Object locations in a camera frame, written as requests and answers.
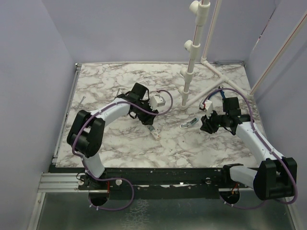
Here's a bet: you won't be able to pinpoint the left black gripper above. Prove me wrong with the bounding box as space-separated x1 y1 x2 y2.
135 99 158 125

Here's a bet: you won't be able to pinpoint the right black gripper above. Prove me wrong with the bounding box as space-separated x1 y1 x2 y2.
201 108 229 134

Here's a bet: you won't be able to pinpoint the white staple box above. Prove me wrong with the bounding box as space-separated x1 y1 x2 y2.
146 125 161 140

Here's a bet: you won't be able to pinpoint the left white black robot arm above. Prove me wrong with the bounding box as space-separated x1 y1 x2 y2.
67 83 158 189

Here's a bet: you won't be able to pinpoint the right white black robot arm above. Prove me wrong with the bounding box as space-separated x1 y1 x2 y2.
200 97 297 200

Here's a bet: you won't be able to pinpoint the small silver wrench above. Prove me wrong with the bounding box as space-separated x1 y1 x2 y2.
75 96 86 111

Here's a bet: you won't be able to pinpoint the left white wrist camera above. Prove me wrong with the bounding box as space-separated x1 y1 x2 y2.
148 95 165 110

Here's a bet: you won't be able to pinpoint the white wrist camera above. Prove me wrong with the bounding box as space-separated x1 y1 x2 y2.
148 95 165 110
199 100 214 118

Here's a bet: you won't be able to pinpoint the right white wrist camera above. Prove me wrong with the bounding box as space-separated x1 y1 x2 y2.
199 100 214 118

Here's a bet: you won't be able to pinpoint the blue handled pliers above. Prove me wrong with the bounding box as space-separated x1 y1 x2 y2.
217 86 226 99

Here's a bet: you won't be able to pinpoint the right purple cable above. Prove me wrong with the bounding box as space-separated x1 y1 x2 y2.
201 88 299 208

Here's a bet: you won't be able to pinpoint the purple cable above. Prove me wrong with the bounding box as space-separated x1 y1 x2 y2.
71 90 174 211
201 88 299 208

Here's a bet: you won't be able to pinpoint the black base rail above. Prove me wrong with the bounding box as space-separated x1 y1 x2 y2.
49 164 264 199

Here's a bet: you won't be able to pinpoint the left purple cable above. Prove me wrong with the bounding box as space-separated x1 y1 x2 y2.
71 90 174 211

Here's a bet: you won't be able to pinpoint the aluminium extrusion rail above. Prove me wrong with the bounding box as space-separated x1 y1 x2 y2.
38 173 79 193

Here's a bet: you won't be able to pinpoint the white PVC pipe frame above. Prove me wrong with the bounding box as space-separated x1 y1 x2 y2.
177 0 307 111

